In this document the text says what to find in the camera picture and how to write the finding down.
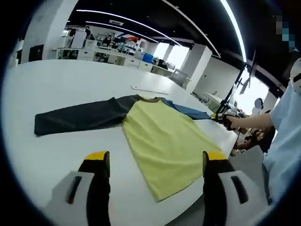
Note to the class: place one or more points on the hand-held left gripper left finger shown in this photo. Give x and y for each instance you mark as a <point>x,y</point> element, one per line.
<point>98,188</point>

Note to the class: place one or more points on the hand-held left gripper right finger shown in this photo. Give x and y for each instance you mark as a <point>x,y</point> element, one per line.
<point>212,188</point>

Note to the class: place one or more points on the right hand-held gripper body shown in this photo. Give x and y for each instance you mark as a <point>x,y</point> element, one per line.
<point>227,115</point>

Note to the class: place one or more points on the yellow-green raglan garment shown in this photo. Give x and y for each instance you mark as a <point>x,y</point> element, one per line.
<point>160,141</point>

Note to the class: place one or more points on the black tripod stand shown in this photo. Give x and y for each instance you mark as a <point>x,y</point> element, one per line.
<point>231,94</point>

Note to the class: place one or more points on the grey office chair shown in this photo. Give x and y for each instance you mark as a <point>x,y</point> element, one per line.
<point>178,77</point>

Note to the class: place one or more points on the person in light blue shirt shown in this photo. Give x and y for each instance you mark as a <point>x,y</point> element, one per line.
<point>284,141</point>

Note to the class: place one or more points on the white table cover plate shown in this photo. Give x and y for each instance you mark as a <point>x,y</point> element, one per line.
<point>141,89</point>

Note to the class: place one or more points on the white chest-worn device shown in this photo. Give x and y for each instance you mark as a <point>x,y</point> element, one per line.
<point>296,70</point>

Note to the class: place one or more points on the ceiling light strip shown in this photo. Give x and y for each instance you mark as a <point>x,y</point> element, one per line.
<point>235,26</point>
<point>129,20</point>
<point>124,30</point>

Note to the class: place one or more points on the blue storage box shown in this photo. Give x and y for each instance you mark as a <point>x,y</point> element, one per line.
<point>147,57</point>

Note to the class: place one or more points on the long white counter cabinet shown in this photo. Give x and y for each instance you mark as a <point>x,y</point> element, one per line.
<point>122,60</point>

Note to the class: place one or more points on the white plastic storage box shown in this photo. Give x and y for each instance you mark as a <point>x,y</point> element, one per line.
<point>89,44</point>

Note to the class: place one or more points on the black square panel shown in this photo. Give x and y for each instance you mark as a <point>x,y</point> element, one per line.
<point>36,53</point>

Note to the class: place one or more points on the white tall appliance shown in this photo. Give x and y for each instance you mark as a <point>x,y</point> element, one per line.
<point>78,39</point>

